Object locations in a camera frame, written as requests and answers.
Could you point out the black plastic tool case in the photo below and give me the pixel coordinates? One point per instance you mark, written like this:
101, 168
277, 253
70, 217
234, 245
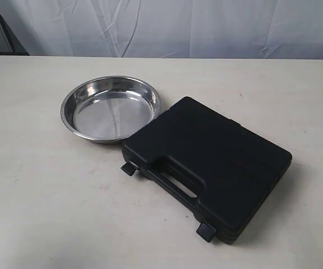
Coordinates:
218, 169

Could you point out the round stainless steel pan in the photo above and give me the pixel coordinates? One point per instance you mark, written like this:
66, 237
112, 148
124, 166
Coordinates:
109, 109

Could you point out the white wrinkled backdrop curtain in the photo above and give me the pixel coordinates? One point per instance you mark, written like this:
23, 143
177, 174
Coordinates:
168, 29

